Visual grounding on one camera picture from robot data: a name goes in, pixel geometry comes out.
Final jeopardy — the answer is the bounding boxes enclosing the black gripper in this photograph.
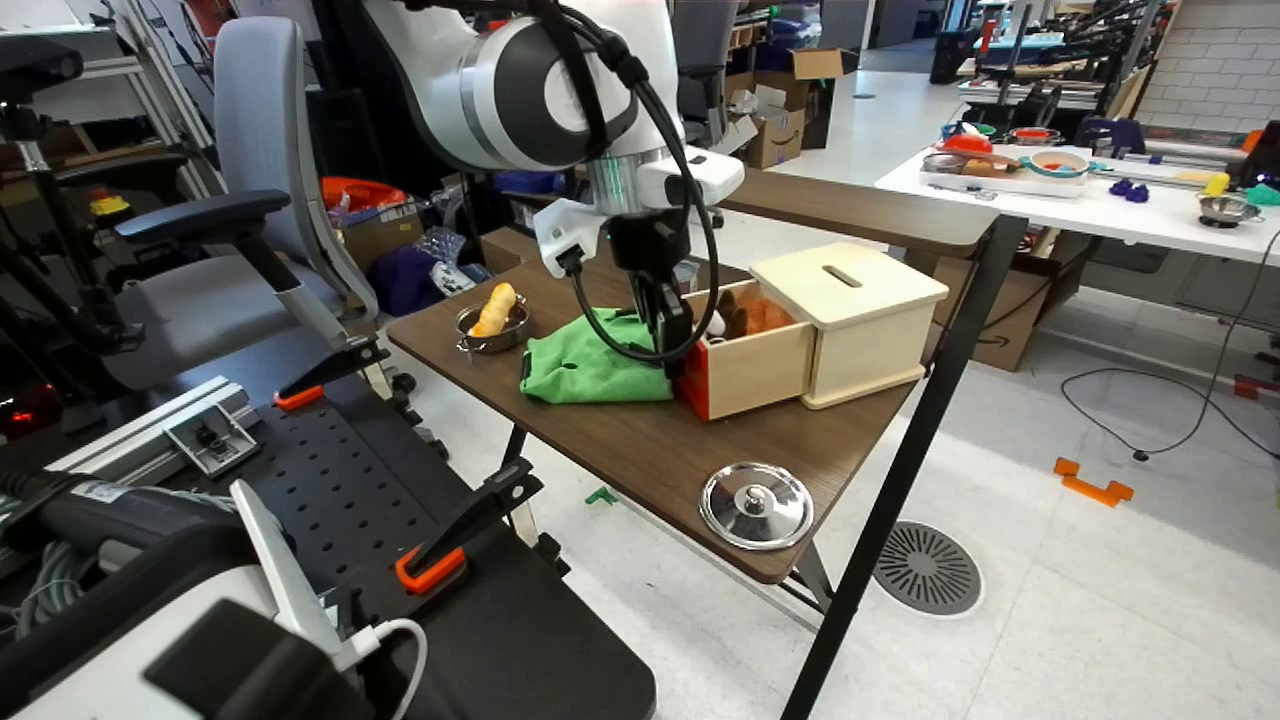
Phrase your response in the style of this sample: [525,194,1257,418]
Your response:
[603,209,700,364]

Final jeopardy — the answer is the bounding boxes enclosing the red-fronted wooden drawer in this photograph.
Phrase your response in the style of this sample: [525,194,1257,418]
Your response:
[667,280,815,427]

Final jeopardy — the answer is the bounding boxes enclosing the brown toys inside drawer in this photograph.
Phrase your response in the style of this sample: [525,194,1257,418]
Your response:
[726,286,791,337]

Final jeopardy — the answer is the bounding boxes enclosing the steel pot lid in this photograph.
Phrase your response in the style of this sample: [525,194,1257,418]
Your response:
[696,455,821,554]

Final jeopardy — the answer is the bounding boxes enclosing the green cloth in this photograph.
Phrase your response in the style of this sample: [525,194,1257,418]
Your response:
[516,304,676,407]

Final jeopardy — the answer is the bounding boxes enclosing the beige wooden box with slot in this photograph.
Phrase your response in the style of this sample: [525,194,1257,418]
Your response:
[749,238,953,411]

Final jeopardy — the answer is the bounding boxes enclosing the long brown desk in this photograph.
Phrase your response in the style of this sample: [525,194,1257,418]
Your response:
[726,167,1033,255]

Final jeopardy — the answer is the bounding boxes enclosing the stacked cardboard boxes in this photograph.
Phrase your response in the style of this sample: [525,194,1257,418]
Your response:
[736,43,854,173]

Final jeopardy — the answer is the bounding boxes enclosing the black perforated robot platform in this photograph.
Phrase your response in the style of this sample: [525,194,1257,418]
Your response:
[243,385,661,720]

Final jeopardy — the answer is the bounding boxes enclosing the cardboard box under desk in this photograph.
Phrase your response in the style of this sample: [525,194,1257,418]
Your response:
[934,244,1058,377]

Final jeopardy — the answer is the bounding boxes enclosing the round floor drain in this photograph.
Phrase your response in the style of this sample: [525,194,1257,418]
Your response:
[874,520,987,618]

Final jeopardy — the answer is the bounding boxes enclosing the white grey office chair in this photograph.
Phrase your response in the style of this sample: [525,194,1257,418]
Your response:
[112,12,385,405]

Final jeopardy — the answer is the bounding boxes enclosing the white table with toys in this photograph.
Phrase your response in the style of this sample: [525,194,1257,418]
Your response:
[876,133,1280,273]

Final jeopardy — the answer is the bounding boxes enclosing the orange floor tape marker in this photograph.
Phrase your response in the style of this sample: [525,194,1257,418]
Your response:
[1053,453,1142,510]

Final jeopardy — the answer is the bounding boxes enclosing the black flat device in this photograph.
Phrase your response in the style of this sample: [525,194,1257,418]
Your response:
[142,596,376,720]

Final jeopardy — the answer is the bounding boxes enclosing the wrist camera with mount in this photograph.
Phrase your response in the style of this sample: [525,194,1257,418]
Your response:
[529,194,617,280]

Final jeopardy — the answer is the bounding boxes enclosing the brown table with black frame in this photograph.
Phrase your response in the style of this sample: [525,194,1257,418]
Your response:
[380,212,1033,720]

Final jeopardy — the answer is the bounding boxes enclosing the black clamp with orange handle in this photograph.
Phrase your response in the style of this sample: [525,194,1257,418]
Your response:
[392,455,547,600]
[274,337,392,414]

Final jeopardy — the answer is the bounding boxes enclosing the white usb cable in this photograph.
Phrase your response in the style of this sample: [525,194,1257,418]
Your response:
[334,610,431,720]

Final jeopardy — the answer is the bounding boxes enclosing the thin black floor cable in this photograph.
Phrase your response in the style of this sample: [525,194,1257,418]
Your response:
[1058,233,1280,468]

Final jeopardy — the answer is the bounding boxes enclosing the aluminium extrusion rail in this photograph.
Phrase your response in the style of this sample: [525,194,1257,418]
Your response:
[45,377,256,479]

